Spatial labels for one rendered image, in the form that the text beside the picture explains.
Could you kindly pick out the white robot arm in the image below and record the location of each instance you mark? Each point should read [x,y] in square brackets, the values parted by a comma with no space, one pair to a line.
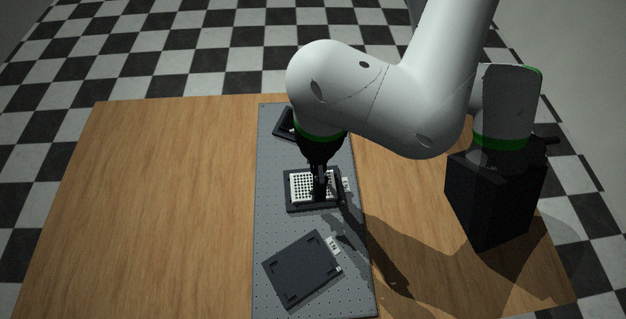
[419,108]

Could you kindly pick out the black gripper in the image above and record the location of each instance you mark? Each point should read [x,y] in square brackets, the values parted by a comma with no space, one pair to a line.
[320,180]

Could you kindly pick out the white label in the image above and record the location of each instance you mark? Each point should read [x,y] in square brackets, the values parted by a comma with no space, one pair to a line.
[345,184]
[332,245]

